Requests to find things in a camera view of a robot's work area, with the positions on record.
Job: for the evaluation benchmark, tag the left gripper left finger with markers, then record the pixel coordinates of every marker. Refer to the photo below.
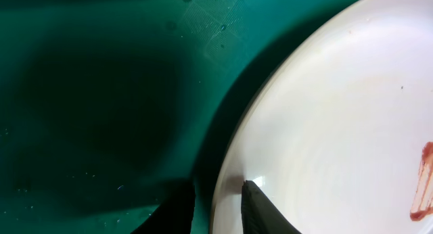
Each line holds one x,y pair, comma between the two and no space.
174,215

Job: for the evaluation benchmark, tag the teal plastic serving tray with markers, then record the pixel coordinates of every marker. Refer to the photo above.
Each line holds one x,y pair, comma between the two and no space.
107,106

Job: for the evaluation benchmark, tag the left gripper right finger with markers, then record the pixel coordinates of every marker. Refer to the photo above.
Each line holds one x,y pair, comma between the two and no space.
259,215

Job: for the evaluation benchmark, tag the white plate top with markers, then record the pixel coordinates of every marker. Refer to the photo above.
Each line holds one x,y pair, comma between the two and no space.
340,137

